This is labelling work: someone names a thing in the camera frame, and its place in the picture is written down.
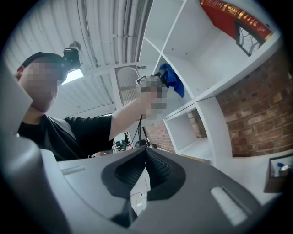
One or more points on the small blue object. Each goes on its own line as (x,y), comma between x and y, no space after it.
(279,164)

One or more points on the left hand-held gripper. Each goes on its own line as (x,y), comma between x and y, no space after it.
(142,80)

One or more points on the red book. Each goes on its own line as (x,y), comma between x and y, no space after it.
(219,16)

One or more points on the person's head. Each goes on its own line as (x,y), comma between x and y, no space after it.
(39,91)

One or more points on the dark brown wooden box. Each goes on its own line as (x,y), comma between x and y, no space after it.
(272,185)

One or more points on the person's left forearm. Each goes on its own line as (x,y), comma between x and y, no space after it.
(126,118)

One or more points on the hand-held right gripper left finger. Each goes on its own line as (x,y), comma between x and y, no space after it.
(110,180)

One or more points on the black head mount band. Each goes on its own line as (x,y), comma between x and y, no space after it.
(43,57)

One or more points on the white cubby shelf unit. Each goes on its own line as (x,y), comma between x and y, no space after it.
(206,57)

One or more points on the metal door hinge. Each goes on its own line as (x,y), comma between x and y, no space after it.
(142,67)

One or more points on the white desk with drawers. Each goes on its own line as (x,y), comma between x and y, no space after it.
(247,176)

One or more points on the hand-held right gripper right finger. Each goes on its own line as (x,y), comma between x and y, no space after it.
(176,180)

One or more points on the black head camera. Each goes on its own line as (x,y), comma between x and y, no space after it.
(72,58)

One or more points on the ribbed glass cabinet door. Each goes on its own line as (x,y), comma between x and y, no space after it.
(127,84)

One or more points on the small silver object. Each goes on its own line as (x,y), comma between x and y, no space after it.
(285,168)

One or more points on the person's black shirt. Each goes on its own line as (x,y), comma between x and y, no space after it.
(75,134)

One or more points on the blue cloth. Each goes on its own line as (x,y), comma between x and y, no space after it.
(174,80)

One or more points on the ceiling light panel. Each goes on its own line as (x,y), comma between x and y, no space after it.
(73,76)

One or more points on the black picture frame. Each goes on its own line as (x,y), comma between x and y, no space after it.
(248,38)

